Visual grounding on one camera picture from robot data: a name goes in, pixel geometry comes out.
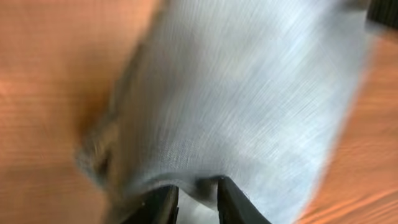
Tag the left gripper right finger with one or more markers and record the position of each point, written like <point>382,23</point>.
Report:
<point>234,207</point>

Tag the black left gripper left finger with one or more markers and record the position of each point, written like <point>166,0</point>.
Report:
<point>159,207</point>

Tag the light blue denim jeans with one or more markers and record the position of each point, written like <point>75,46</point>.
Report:
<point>255,90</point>

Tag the black folded garment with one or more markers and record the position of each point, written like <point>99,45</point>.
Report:
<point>383,12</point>

